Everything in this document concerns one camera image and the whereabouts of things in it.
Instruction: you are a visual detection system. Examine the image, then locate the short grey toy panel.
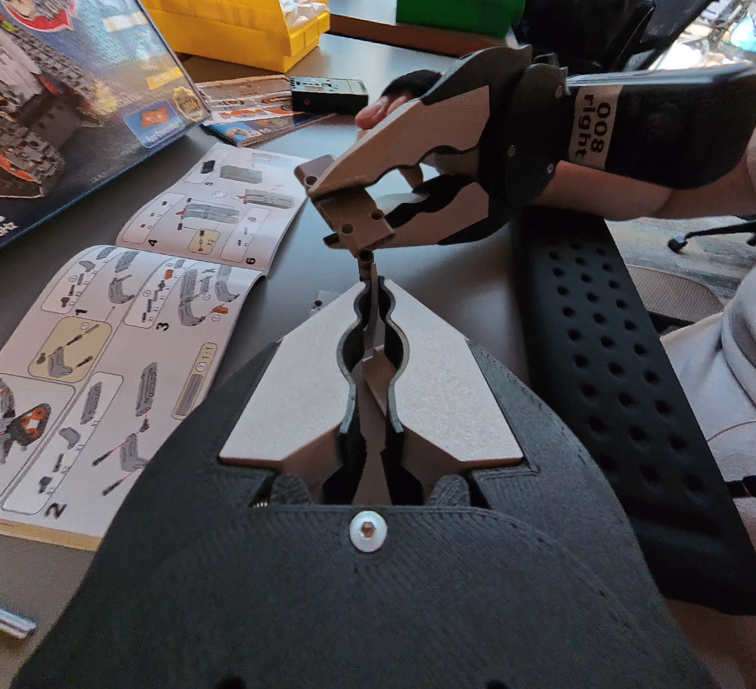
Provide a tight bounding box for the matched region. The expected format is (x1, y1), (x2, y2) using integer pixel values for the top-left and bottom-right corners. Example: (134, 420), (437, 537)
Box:
(294, 154), (395, 255)

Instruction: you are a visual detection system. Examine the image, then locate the grey desk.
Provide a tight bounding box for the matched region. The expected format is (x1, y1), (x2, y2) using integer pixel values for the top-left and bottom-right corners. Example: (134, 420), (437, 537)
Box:
(0, 0), (532, 689)

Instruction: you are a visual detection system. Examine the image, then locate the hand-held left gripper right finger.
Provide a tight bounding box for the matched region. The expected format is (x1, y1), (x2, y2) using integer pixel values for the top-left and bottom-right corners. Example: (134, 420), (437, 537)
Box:
(366, 278), (525, 503)

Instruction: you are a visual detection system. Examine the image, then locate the person's torso in light shirt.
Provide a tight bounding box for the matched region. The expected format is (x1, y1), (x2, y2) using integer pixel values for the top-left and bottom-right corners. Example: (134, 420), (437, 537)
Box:
(658, 281), (756, 689)

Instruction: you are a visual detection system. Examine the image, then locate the thin blue-grey toy beam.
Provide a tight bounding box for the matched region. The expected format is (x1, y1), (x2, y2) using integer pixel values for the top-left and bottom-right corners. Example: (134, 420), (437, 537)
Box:
(0, 606), (39, 641)

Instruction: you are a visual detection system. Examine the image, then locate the person's right hand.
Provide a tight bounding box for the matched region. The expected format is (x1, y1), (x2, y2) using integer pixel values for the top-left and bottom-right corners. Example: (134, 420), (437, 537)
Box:
(354, 93), (426, 133)

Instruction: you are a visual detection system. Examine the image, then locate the grey toy beam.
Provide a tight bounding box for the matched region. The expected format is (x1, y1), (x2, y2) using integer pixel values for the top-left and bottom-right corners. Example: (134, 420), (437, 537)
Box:
(356, 264), (387, 362)

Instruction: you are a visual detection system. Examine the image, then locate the black perforated pad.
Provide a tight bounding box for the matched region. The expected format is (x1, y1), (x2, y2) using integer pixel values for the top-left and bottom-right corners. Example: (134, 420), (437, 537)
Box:
(514, 207), (756, 616)

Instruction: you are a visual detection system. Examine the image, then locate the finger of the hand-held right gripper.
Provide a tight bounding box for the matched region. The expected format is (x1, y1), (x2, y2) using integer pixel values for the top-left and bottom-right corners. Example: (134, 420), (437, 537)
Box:
(306, 85), (492, 198)
(378, 180), (491, 245)

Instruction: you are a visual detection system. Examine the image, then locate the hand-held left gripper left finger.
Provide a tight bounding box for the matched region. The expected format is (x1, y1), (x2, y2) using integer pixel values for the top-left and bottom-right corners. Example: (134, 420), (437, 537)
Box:
(219, 280), (364, 503)

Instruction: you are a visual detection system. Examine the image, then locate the small colourful leaflet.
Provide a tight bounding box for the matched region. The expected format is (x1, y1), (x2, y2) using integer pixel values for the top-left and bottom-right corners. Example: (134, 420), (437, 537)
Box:
(198, 74), (332, 146)

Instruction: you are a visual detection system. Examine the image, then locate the black battery box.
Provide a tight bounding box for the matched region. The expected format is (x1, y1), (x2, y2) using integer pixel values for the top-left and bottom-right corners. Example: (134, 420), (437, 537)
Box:
(289, 76), (370, 115)

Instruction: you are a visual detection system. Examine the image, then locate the blue toy robot box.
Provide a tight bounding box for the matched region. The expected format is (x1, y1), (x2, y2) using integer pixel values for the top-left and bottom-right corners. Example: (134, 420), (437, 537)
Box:
(0, 0), (212, 247)

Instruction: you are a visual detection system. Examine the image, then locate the white instruction booklet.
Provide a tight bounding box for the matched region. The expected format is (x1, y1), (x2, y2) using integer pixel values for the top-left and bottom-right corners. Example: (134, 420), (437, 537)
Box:
(0, 142), (311, 551)

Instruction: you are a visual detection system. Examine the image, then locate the yellow storage bin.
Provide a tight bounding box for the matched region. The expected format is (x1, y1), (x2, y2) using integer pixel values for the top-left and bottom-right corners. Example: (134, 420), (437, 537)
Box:
(108, 0), (332, 74)

